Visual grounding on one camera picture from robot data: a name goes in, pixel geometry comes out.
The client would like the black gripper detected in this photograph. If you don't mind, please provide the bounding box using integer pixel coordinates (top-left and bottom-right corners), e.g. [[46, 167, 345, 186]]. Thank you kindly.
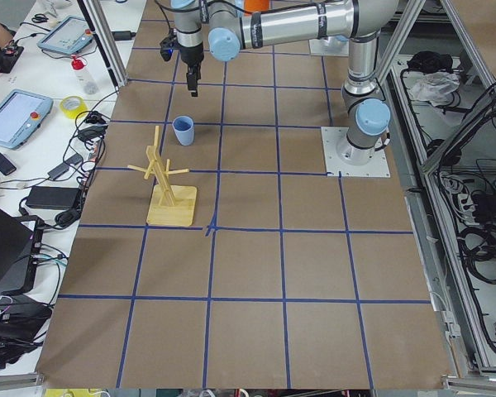
[[179, 44, 203, 97]]

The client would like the light blue plastic cup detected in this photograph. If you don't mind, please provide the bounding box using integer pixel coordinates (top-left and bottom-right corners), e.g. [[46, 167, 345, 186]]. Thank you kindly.
[[172, 116, 194, 146]]

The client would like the wooden cup rack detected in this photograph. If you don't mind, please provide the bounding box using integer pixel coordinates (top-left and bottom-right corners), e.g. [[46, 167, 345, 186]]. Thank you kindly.
[[127, 126, 198, 227]]

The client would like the black power adapter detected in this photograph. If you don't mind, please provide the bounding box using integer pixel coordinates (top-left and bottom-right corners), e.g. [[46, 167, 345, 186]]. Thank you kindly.
[[112, 31, 136, 41]]

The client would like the large orange can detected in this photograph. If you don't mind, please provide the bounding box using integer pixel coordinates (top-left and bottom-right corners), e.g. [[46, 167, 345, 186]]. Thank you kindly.
[[244, 0, 270, 15]]

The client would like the red cap squeeze bottle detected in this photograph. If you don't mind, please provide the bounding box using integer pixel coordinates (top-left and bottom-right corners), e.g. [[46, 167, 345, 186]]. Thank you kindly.
[[71, 55, 99, 95]]

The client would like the yellow tape roll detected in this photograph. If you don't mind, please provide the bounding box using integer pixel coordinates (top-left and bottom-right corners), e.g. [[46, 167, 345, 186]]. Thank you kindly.
[[60, 95, 88, 119]]

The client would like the far teach pendant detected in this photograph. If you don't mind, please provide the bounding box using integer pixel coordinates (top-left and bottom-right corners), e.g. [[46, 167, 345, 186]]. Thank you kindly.
[[37, 16, 93, 55]]

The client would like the teach pendant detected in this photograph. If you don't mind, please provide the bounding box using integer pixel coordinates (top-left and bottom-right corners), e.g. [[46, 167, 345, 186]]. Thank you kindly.
[[37, 16, 93, 55], [0, 89, 54, 149]]

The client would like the large black power brick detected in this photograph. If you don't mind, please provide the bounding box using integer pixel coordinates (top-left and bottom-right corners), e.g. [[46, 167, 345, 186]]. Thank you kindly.
[[26, 186, 80, 210]]

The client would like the near teach pendant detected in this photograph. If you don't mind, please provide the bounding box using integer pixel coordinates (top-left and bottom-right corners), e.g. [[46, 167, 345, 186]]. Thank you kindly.
[[0, 89, 54, 149]]

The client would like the black smartphone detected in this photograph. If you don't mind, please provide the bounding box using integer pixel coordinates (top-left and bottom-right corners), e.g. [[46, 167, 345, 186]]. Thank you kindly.
[[0, 152, 17, 175]]

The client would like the white crumpled cloth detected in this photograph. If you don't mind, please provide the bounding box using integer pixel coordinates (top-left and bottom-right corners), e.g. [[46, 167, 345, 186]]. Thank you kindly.
[[408, 72, 460, 107]]

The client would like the black laptop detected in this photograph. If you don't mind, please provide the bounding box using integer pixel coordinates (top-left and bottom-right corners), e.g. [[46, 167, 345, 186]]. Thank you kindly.
[[0, 209, 43, 296]]

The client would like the aluminium frame post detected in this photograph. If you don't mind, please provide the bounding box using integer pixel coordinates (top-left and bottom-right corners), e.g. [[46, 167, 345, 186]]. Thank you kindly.
[[77, 0, 128, 88]]

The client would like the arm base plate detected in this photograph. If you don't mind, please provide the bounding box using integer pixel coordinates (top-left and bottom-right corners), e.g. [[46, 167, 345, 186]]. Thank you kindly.
[[321, 127, 390, 178], [308, 37, 351, 57]]

